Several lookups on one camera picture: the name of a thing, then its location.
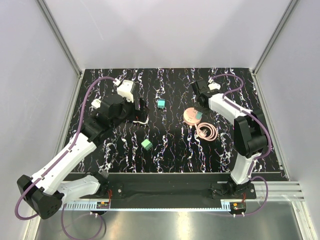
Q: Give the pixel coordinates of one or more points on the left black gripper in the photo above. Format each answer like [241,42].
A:
[140,115]

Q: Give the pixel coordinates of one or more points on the teal plug adapter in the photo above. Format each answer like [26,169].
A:
[199,115]

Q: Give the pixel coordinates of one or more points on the pink round power socket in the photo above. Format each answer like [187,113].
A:
[189,116]

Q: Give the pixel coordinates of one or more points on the green USB charger cube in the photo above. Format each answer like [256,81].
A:
[146,144]

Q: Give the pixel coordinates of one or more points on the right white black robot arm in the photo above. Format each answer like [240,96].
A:
[251,138]

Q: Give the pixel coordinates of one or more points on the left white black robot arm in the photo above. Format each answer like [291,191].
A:
[45,192]

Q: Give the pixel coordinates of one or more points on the blue plug adapter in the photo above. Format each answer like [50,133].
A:
[161,103]

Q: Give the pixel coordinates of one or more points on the white power strip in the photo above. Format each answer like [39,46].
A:
[96,103]

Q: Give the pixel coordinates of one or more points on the black marbled table mat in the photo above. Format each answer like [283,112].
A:
[176,148]

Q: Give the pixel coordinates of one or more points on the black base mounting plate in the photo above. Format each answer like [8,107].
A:
[169,191]

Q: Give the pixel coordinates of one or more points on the left aluminium frame post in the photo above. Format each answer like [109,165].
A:
[58,35]

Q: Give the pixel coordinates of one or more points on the aluminium frame post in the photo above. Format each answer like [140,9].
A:
[58,35]
[275,35]

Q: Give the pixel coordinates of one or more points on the slotted cable duct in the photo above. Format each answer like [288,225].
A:
[87,206]

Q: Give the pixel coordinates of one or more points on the right aluminium frame post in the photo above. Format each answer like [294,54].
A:
[275,35]

